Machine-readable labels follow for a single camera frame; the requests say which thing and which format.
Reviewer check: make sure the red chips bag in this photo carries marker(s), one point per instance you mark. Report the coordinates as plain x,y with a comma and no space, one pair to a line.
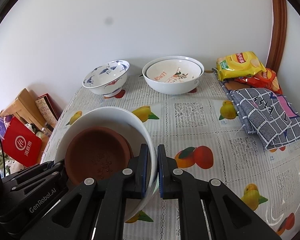
267,79

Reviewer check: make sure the brown patterned book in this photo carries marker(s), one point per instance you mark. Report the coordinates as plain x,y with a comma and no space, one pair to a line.
48,109

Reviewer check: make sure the brown wooden door frame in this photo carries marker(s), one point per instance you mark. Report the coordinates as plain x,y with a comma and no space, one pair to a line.
278,35

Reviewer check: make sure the red paper bag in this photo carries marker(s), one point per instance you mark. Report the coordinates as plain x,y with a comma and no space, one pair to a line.
21,144

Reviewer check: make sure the yellow chips bag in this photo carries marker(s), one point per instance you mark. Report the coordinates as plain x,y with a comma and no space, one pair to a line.
245,64

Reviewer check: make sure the brown clay bowl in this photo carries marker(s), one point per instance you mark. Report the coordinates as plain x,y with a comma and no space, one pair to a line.
94,153
127,150

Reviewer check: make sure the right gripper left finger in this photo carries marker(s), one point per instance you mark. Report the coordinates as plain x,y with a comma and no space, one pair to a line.
141,172

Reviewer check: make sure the lemon print inner bowl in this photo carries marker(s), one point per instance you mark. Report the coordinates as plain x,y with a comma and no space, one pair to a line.
173,71

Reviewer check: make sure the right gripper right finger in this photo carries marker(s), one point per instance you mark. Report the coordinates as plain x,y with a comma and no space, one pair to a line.
167,186

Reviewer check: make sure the grey checked folded cloth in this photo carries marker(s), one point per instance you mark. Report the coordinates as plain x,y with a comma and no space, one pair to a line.
264,113

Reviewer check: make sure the fruit print tablecloth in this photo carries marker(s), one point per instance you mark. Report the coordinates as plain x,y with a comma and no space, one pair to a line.
192,120

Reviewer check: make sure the blue white patterned bowl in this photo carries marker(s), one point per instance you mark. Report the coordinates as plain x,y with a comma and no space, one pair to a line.
108,79

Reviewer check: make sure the large white ceramic bowl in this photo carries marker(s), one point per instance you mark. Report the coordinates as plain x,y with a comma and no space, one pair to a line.
173,88

